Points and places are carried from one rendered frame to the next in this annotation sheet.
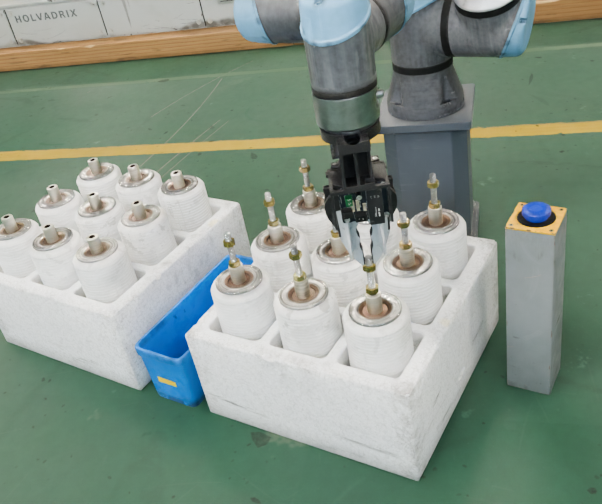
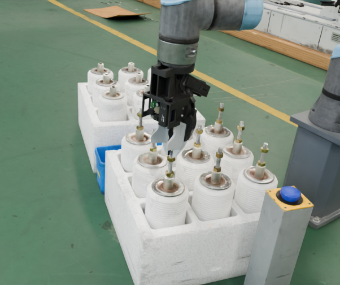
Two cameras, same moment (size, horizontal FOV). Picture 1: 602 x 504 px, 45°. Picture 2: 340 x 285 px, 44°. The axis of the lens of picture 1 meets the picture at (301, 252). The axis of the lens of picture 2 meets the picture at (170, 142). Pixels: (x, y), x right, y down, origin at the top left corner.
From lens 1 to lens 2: 0.52 m
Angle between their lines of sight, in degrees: 28
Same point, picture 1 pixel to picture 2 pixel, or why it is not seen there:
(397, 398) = (140, 237)
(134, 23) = (282, 31)
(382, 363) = (152, 217)
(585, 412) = not seen: outside the picture
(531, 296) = (264, 245)
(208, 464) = (76, 218)
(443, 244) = (249, 188)
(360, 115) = (170, 55)
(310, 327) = (140, 177)
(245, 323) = (126, 160)
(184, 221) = not seen: hidden behind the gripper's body
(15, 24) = not seen: hidden behind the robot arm
